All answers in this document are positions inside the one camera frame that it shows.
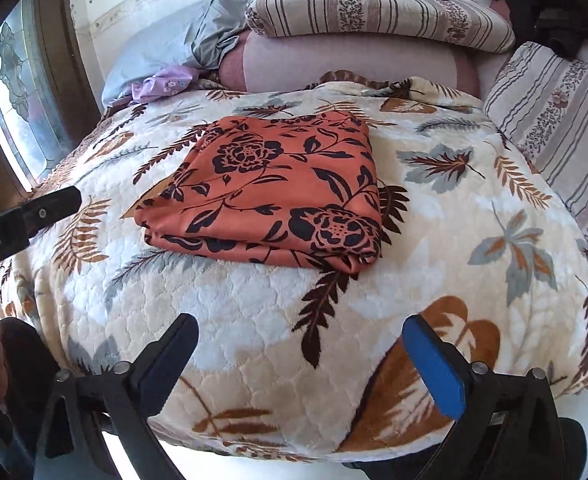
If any striped floral pillow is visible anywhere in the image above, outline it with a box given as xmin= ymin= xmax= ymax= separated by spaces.
xmin=484 ymin=42 xmax=588 ymax=244
xmin=246 ymin=0 xmax=515 ymax=53

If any stained glass window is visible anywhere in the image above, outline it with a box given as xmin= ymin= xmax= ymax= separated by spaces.
xmin=0 ymin=0 xmax=72 ymax=192

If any black clothing pile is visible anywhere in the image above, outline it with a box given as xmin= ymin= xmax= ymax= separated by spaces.
xmin=493 ymin=0 xmax=588 ymax=60

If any light blue pillow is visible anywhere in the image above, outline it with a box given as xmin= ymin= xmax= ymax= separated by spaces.
xmin=101 ymin=2 xmax=205 ymax=106

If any grey cloth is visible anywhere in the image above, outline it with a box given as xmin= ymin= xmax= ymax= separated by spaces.
xmin=182 ymin=0 xmax=253 ymax=70

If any cream leaf-pattern plush blanket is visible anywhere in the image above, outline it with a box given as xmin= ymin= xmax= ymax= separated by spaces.
xmin=0 ymin=82 xmax=588 ymax=462

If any lilac patterned cloth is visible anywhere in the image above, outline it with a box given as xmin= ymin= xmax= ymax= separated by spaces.
xmin=131 ymin=65 xmax=201 ymax=104

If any orange black floral garment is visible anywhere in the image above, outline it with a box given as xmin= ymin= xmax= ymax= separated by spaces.
xmin=127 ymin=112 xmax=382 ymax=273

